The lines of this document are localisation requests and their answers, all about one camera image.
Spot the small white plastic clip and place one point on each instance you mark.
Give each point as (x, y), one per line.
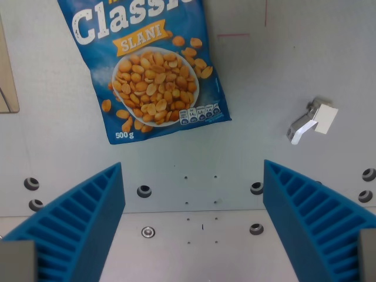
(314, 119)

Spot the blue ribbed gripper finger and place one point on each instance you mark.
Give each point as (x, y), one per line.
(305, 211)
(82, 217)

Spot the blue salted peanuts bag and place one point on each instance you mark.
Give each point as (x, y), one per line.
(152, 73)

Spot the shiny silver screw head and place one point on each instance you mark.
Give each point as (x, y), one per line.
(148, 232)

